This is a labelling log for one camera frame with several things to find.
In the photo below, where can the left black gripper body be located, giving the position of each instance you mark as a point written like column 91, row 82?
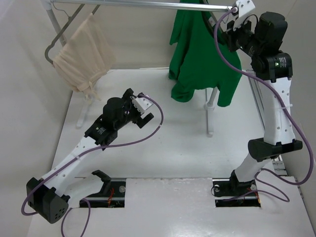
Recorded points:
column 131, row 114

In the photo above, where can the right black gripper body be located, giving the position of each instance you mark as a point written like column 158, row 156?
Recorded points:
column 243, row 37

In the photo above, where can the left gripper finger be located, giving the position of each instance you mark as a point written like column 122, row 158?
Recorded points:
column 141, row 122
column 128, row 94

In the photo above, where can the grey clothes hanger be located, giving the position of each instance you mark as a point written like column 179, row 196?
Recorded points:
column 209, row 20

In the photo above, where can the green t shirt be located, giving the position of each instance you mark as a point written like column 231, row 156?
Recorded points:
column 195, row 64

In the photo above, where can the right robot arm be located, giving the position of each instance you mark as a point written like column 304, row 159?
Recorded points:
column 274, row 67

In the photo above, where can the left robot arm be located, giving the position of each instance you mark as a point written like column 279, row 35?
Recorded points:
column 57, row 191

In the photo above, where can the grey hanger with beige garment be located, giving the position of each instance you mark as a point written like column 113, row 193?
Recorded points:
column 48, row 5

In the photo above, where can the metal clothes rack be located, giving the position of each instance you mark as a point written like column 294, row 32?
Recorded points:
column 153, row 53

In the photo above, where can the beige hanging garment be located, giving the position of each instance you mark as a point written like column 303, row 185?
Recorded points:
column 85, row 58

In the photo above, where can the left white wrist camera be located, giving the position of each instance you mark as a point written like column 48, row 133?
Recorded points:
column 141, row 103

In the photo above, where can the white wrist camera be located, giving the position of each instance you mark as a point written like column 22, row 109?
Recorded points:
column 244, row 9
column 141, row 103

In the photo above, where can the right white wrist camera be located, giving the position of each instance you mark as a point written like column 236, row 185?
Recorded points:
column 244, row 9

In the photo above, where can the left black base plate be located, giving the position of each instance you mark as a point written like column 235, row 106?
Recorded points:
column 114, row 197

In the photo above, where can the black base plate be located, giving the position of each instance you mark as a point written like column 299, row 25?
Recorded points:
column 228, row 196
column 114, row 197

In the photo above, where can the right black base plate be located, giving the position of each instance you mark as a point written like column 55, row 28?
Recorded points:
column 228, row 196

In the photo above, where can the aluminium rail on table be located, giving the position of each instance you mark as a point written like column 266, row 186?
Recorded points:
column 259, row 98

